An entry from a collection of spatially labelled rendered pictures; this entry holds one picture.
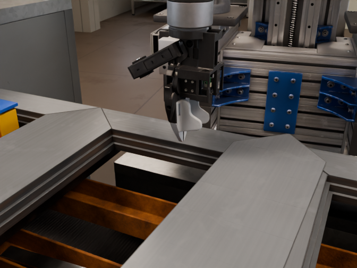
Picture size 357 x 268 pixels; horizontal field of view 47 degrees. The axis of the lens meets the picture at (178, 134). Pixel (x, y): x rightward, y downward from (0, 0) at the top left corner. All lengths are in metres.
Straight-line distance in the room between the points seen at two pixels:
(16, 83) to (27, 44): 0.12
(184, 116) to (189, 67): 0.09
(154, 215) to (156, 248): 0.35
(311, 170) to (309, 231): 0.17
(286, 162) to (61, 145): 0.43
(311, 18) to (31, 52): 0.82
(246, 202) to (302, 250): 0.12
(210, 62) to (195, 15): 0.08
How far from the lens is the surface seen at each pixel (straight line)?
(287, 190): 0.69
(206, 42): 0.67
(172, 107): 0.71
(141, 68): 0.73
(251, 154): 0.78
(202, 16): 0.66
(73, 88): 1.51
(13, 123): 1.01
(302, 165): 0.77
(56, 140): 0.86
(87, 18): 6.14
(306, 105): 1.17
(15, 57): 1.30
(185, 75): 0.68
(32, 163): 0.79
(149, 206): 0.90
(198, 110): 0.75
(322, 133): 1.20
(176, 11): 0.66
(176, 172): 1.06
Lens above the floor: 1.22
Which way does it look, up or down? 26 degrees down
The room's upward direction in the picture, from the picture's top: straight up
